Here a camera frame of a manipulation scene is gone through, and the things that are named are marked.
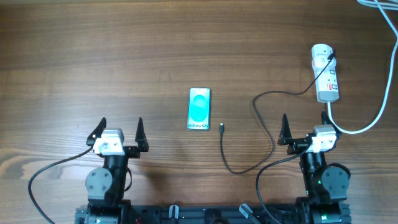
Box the white USB charger plug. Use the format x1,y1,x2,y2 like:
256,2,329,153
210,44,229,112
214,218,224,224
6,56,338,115
312,55,336,72

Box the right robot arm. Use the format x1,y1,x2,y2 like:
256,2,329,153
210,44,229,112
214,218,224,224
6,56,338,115
277,112,352,224

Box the white power strip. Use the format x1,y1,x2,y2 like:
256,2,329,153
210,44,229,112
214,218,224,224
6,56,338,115
312,44,339,103

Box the white power strip cord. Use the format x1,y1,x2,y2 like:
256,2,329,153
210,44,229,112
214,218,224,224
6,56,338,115
326,0,398,135

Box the black USB charging cable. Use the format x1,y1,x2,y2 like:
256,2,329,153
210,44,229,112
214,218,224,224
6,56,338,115
219,49,337,175

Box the white cables in corner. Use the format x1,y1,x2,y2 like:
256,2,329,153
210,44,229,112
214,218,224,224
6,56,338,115
356,0,398,12

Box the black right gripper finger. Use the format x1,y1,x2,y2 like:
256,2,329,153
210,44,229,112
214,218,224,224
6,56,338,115
321,111,342,136
277,114,292,145

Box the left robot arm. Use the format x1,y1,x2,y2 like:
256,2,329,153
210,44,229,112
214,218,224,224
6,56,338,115
75,118,149,224

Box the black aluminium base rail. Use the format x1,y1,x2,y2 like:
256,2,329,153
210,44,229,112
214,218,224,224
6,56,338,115
74,203,352,224

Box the Galaxy S25 smartphone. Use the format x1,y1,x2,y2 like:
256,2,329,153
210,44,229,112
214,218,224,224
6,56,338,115
187,88,211,130

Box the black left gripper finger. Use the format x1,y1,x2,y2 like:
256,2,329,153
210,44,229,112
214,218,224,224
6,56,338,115
135,117,149,152
86,117,106,146

